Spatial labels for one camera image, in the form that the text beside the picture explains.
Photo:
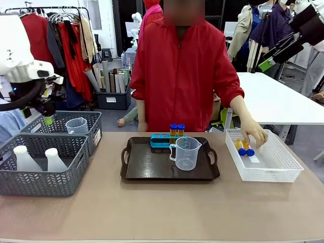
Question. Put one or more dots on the long red hanging dress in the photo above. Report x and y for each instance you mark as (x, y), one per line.
(76, 71)

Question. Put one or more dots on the mannequin with green sleeve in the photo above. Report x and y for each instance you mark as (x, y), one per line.
(127, 117)

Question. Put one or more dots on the grey-green paper roll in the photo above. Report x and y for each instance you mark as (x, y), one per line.
(106, 76)

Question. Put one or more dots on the white table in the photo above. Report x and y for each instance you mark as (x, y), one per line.
(273, 101)

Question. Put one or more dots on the cream paper roll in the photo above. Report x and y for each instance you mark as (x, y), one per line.
(98, 76)

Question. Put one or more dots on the beige hanging garment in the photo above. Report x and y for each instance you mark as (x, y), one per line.
(87, 40)

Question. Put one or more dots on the amber tube with blue cap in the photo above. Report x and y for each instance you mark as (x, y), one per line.
(248, 149)
(181, 129)
(240, 148)
(173, 130)

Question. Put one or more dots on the lime green chair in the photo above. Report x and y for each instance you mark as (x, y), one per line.
(229, 117)

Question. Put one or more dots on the red jacket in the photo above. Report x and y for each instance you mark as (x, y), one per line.
(182, 76)

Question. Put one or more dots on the white plastic bottle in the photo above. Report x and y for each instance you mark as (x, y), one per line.
(24, 159)
(54, 160)

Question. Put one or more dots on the person's left forearm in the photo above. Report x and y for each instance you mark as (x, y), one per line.
(239, 108)

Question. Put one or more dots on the white paper strip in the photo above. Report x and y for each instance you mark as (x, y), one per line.
(254, 159)

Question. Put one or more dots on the red hanging garment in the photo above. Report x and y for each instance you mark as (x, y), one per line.
(38, 38)

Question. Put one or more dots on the light grey paper roll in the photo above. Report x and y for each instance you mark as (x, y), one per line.
(122, 83)

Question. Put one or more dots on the light blue cloth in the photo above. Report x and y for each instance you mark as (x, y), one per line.
(11, 121)

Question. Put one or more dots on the mannequin with grey trousers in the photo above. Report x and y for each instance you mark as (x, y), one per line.
(314, 73)

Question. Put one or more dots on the dark grey storage bin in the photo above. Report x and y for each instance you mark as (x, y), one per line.
(114, 100)

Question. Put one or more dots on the grey basket with white label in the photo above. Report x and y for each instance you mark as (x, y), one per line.
(55, 124)

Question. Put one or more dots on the cardboard box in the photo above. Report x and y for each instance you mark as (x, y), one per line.
(216, 107)

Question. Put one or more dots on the person's left hand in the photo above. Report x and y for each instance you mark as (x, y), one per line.
(253, 132)

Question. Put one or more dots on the mannequin with beige coat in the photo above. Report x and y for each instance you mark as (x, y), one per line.
(244, 33)

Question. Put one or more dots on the grey perforated plastic basket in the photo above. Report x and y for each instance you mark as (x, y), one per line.
(38, 182)

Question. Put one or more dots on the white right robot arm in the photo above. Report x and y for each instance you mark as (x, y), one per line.
(310, 6)

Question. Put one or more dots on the dark grey hanging jacket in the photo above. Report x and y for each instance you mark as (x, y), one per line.
(56, 48)

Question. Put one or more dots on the white perforated plastic basket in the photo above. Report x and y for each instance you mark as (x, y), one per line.
(273, 167)

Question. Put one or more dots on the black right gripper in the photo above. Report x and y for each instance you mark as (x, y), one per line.
(310, 26)

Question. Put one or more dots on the person's right forearm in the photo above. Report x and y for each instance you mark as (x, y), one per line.
(141, 110)

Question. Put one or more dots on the blue test tube rack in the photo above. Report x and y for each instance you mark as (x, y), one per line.
(162, 141)

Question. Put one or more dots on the brown paper roll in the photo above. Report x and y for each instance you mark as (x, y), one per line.
(112, 82)

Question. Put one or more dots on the dark brown plastic tray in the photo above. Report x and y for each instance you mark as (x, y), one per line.
(152, 167)

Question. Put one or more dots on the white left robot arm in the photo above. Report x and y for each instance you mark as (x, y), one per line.
(15, 50)

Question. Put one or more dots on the pink garment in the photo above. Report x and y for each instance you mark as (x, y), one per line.
(150, 15)

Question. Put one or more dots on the black clothes rack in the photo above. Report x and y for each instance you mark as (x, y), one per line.
(84, 11)

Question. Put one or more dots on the clear plastic measuring cup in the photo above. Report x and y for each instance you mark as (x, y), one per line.
(186, 154)
(76, 126)

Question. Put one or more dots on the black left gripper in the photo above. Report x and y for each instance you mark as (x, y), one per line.
(44, 107)

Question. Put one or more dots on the person's right hand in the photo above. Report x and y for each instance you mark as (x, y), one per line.
(143, 126)

